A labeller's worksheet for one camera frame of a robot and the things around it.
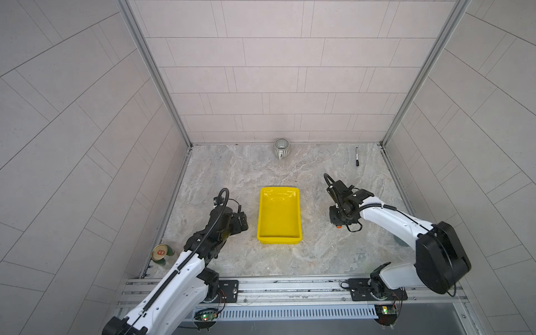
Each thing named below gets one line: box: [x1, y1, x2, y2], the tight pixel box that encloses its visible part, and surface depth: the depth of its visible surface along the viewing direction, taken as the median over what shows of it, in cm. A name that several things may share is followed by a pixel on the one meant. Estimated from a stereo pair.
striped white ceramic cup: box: [272, 137, 291, 160], surface depth 108 cm
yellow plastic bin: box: [256, 187, 303, 245], surface depth 86 cm
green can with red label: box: [151, 244, 176, 262], surface depth 71 cm
